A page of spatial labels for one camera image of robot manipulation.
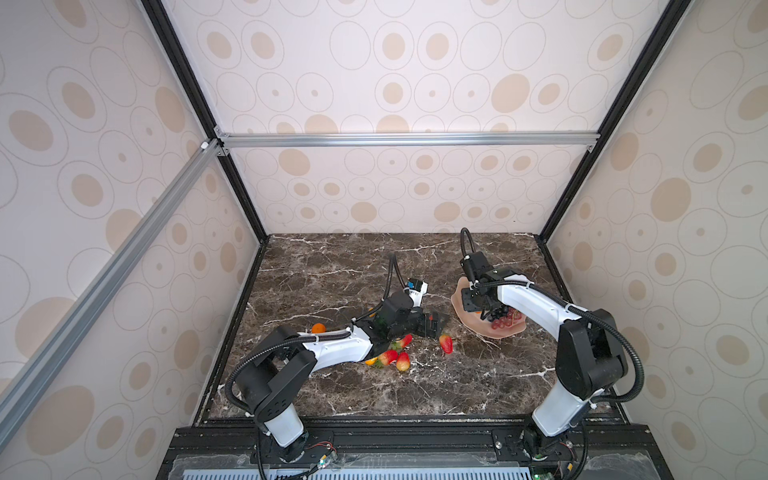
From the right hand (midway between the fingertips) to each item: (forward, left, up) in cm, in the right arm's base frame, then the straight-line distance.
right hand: (476, 301), depth 93 cm
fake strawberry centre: (-10, +22, -6) cm, 25 cm away
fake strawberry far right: (-11, +10, -5) cm, 16 cm away
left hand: (-9, +11, +8) cm, 16 cm away
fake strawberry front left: (-16, +28, -4) cm, 32 cm away
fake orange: (-6, +49, -4) cm, 50 cm away
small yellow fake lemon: (-16, +32, -6) cm, 37 cm away
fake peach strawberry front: (-17, +23, -5) cm, 29 cm away
